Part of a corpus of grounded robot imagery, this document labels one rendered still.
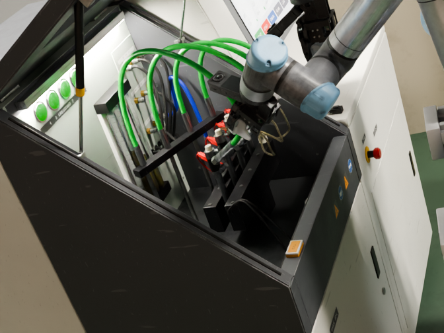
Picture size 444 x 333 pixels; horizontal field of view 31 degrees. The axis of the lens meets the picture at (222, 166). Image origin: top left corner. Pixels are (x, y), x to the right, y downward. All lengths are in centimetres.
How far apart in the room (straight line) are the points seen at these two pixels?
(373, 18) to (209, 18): 80
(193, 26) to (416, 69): 197
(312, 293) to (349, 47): 59
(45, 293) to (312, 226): 68
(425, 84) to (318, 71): 255
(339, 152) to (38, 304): 88
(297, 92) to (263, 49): 10
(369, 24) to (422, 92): 256
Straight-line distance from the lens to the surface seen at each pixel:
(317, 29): 190
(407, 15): 396
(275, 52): 154
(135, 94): 229
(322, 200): 200
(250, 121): 172
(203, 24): 228
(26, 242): 197
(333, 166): 213
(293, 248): 183
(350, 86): 248
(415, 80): 409
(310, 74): 156
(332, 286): 202
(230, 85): 172
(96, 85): 214
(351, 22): 158
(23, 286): 207
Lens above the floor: 197
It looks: 26 degrees down
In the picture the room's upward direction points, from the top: 20 degrees counter-clockwise
